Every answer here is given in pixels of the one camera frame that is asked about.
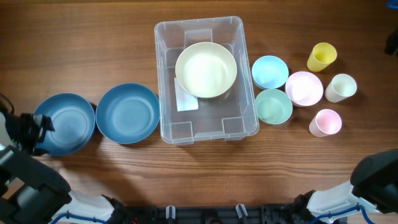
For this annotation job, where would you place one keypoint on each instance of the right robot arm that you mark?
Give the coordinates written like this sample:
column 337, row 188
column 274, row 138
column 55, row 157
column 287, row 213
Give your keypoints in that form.
column 372, row 188

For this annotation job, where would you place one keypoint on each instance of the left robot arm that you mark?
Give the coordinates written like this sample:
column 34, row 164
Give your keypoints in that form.
column 46, row 197

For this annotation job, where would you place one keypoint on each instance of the cream plastic cup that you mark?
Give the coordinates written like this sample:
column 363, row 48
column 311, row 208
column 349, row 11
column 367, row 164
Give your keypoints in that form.
column 342, row 86

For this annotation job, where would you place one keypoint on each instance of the cream plastic plate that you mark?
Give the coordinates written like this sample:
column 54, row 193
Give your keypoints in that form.
column 206, row 69

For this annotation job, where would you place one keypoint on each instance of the pink plastic cup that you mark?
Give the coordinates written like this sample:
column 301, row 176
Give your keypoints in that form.
column 326, row 122

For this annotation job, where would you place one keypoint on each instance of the clear plastic storage bin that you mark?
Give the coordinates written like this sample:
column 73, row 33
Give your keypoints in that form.
column 230, row 116

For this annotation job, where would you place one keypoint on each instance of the light blue plastic bowl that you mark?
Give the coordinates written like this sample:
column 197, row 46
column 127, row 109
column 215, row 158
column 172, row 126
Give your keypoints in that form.
column 269, row 72

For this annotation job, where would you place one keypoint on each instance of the pink plastic bowl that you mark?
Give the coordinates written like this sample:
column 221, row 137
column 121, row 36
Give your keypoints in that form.
column 304, row 89

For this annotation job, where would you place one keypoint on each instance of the blue plastic plate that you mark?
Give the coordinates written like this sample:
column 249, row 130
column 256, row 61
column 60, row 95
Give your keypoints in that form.
column 73, row 119
column 128, row 113

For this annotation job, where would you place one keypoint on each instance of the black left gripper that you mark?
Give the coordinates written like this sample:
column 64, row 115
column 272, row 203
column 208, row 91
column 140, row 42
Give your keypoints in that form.
column 43, row 124

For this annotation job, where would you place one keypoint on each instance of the mint green plastic bowl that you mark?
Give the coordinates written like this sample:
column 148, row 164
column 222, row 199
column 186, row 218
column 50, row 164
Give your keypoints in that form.
column 273, row 106

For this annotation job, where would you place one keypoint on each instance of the yellow plastic cup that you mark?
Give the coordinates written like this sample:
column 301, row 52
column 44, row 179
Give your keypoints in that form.
column 322, row 55

